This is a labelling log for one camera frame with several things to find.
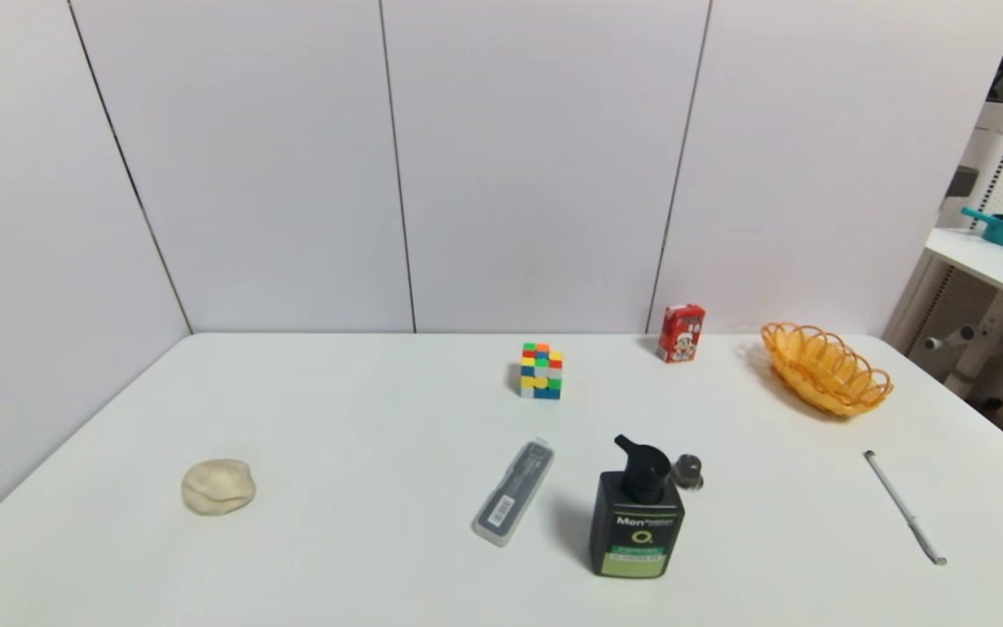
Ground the black green pump bottle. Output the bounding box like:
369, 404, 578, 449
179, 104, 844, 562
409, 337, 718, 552
589, 434, 686, 579

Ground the multicoloured puzzle cube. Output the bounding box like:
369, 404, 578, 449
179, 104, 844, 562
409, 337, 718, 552
519, 341, 564, 401

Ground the clear plastic tool case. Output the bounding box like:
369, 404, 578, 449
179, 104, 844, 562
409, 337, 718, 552
471, 438, 555, 548

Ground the red drink carton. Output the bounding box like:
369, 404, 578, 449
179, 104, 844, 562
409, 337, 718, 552
656, 303, 706, 364

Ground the small dark metal knob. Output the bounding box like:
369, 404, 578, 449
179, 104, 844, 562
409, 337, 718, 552
670, 453, 705, 491

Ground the beige dough lump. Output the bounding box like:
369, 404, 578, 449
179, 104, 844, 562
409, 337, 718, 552
181, 458, 257, 516

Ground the white perforated side panel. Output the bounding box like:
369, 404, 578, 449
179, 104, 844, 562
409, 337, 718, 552
889, 257, 994, 358

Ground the silver pen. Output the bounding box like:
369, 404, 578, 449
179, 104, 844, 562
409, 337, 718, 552
864, 449, 948, 567

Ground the white tubular table frame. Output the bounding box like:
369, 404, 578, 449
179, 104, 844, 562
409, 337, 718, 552
924, 292, 1003, 403

